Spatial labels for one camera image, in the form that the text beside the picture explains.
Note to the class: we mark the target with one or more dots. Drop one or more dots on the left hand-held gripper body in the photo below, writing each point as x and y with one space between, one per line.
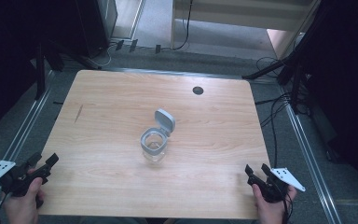
14 180

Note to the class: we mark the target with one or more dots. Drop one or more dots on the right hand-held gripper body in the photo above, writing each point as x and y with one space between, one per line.
276 186

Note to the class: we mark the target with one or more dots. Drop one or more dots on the clear jar with grey lid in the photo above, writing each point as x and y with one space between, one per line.
156 140

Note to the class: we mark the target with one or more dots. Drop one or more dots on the person's right hand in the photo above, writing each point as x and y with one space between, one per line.
270 211

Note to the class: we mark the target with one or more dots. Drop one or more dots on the person's left hand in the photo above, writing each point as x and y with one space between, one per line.
21 205

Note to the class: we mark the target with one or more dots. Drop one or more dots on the black metal stand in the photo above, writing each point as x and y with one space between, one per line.
39 68

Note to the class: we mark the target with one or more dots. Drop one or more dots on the dark curtain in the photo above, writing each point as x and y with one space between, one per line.
6 62
348 81

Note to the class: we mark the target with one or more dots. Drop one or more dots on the black tripod stand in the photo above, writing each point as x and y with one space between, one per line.
287 67

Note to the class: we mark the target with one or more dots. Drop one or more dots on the black computer cabinet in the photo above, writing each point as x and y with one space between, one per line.
96 25

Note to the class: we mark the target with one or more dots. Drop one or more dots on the white partition board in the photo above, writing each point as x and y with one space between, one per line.
239 14

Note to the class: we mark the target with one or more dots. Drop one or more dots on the aluminium floor rail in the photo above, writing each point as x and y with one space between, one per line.
310 158
15 146

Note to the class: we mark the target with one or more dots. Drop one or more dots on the small black floor bracket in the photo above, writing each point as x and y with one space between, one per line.
119 45
158 48
133 45

